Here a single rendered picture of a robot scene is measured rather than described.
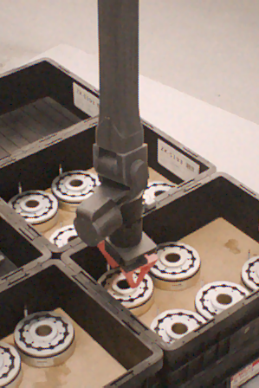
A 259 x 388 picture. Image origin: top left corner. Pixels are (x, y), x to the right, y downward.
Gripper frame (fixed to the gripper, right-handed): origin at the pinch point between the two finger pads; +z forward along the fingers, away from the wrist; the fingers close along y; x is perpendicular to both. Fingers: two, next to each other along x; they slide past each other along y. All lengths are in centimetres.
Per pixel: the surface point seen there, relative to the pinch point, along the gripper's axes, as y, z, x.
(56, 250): -7.8, -4.4, -9.3
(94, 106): -49, 1, 25
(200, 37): -187, 99, 168
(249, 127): -43, 21, 67
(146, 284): 2.6, 2.2, 2.9
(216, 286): 10.2, 1.9, 12.8
